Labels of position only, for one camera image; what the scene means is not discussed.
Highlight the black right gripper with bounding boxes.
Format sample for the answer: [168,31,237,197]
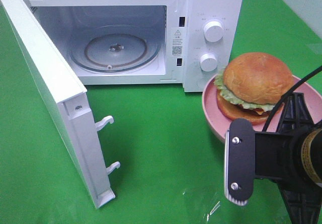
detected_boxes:
[255,93,318,181]

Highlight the toy burger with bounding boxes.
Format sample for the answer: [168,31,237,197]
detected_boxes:
[214,52,294,125]

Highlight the white microwave door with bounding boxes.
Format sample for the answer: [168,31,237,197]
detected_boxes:
[1,0,120,208]

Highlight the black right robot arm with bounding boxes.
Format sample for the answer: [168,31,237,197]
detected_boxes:
[255,93,321,191]

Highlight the lower white round knob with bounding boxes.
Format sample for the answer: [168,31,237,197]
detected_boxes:
[200,53,218,72]

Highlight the white round knob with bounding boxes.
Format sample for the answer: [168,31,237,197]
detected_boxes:
[200,53,218,72]
[203,20,224,42]

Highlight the clear tape piece centre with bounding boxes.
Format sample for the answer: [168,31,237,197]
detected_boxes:
[182,183,226,224]

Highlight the upper white round knob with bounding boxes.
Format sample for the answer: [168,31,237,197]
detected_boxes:
[203,20,224,42]

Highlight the white warning label sticker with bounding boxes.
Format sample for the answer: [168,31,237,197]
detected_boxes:
[170,27,186,56]

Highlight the glass microwave turntable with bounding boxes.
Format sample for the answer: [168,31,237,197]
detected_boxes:
[70,25,163,73]

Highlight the white microwave oven body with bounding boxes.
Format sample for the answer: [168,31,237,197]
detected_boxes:
[23,0,242,92]

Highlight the silver black camera mount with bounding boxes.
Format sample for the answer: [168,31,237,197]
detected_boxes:
[224,118,255,206]

